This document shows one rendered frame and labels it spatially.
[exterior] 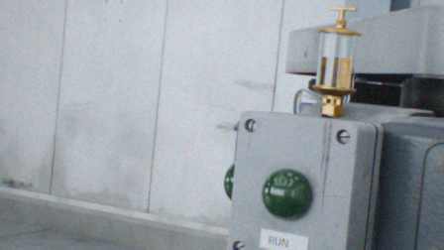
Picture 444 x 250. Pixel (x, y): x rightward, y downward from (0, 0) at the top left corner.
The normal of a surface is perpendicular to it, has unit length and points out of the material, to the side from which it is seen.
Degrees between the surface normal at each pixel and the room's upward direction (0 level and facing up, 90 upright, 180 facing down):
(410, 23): 90
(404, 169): 90
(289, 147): 90
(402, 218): 90
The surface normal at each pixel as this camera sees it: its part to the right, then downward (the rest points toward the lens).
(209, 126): -0.48, 0.00
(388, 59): -0.98, -0.09
